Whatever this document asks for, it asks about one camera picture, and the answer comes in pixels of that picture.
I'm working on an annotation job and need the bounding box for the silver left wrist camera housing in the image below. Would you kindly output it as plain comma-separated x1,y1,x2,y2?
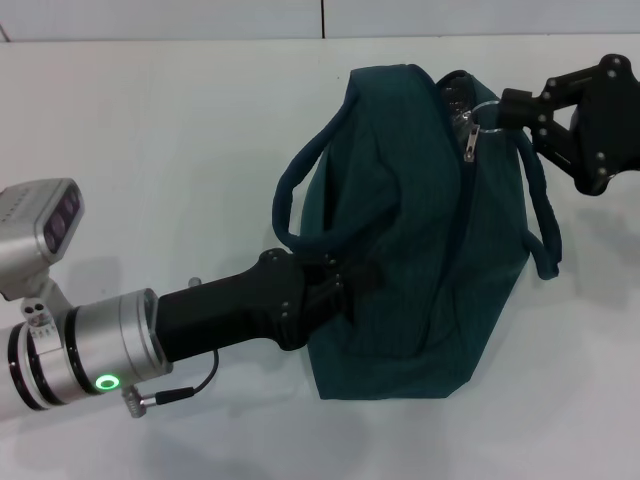
0,177,86,311

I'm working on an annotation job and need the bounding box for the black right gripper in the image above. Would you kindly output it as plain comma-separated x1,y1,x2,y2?
497,54,640,196

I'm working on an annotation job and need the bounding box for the silver zipper pull ring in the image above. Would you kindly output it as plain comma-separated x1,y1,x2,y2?
462,99,504,164

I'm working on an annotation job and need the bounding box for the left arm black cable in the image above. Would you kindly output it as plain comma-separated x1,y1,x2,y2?
122,349,220,417

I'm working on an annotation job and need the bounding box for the dark teal insulated lunch bag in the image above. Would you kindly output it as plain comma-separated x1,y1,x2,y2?
272,63,562,401

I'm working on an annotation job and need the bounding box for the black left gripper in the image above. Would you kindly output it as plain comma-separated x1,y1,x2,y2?
157,248,381,361

